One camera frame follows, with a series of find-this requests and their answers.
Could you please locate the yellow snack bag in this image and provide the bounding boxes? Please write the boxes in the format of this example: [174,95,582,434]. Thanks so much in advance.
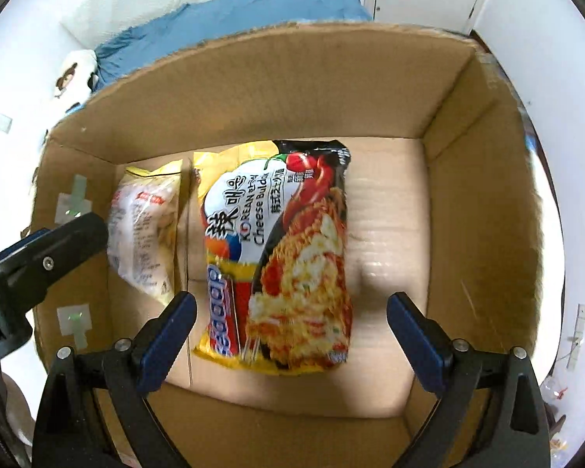
[106,160,183,305]

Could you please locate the Korean cheese noodle packet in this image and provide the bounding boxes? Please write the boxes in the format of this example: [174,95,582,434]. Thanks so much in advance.
[193,140,353,375]

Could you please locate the bear print long pillow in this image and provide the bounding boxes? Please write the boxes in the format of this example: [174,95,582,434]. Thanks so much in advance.
[53,50,99,115]

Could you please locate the cardboard milk box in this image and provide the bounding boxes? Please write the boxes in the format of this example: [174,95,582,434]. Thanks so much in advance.
[32,23,550,467]

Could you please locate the blue bed sheet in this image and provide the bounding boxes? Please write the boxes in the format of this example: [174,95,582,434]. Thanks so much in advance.
[94,0,371,92]

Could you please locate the wall socket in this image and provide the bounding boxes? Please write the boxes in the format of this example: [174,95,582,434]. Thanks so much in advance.
[0,115,12,133]

